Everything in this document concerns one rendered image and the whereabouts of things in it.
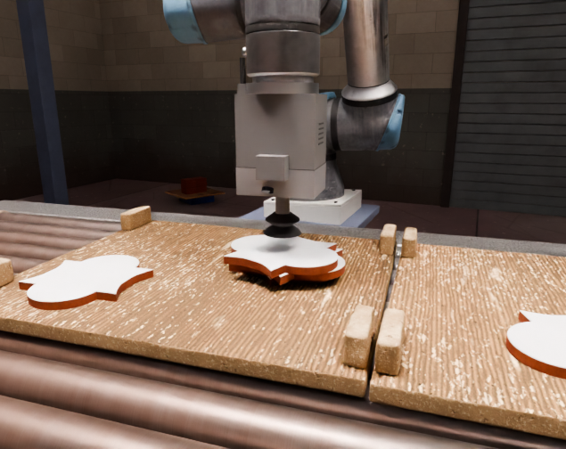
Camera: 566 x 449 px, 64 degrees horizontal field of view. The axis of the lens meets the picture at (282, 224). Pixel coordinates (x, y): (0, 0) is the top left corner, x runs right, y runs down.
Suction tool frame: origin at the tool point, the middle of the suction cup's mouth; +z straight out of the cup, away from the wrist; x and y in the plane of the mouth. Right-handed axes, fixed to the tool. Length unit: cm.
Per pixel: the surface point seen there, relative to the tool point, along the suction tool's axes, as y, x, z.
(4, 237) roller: -49, 8, 7
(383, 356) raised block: 12.5, -17.7, 3.2
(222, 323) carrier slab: -1.8, -13.4, 4.8
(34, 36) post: -319, 314, -70
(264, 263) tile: -0.6, -5.0, 1.9
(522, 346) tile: 22.7, -12.2, 3.9
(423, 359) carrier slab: 15.4, -14.6, 4.8
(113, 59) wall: -392, 533, -69
